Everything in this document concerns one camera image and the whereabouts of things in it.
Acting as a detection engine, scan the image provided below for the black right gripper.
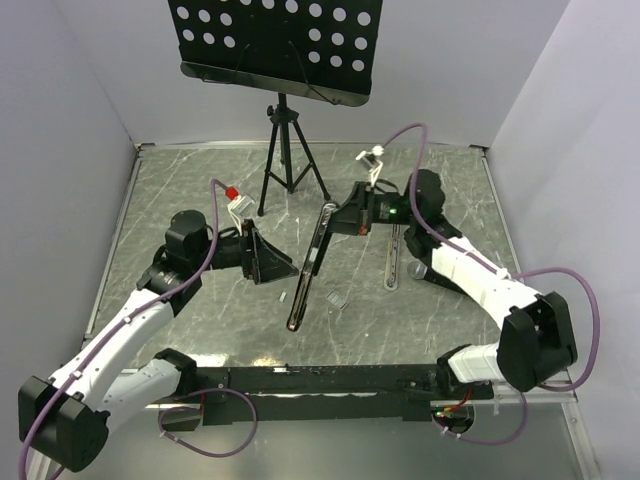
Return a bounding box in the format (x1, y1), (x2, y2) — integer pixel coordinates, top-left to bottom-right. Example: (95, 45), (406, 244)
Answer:
(317, 181), (419, 236)

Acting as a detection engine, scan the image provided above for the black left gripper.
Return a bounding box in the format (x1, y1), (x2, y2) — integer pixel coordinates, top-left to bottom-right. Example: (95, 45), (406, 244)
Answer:
(191, 218), (298, 284)

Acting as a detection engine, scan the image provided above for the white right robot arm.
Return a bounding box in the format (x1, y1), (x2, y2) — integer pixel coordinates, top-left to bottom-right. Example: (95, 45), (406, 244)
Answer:
(328, 169), (578, 398)

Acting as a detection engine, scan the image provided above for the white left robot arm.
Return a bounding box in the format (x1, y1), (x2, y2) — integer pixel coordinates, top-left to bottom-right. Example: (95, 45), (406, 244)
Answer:
(18, 210), (298, 472)

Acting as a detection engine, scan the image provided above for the small open staple box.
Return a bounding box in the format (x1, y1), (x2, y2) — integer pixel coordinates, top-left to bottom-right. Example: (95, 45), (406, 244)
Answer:
(327, 292), (348, 310)

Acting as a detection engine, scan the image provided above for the black tripod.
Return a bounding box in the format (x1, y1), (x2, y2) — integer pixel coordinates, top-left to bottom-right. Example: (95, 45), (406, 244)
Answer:
(257, 93), (331, 217)

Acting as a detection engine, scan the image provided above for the black perforated music stand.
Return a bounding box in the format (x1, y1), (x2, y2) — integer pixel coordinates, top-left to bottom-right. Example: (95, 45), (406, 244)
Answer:
(168, 1), (383, 107)

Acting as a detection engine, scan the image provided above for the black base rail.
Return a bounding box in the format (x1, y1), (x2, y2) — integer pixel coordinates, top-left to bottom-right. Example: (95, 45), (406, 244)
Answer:
(160, 364), (494, 426)

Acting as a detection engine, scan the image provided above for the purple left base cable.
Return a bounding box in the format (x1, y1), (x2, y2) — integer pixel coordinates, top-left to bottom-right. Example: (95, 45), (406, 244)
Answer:
(157, 388), (260, 458)

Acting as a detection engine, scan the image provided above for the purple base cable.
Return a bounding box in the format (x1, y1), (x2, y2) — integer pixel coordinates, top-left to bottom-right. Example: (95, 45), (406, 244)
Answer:
(433, 387), (529, 445)
(157, 388), (260, 458)

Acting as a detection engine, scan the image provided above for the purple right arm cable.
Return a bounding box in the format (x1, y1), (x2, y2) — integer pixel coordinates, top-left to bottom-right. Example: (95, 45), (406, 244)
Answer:
(382, 123), (601, 391)

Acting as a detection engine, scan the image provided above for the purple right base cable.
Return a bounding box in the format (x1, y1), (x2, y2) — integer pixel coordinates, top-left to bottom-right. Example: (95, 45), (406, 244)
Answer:
(433, 387), (529, 445)

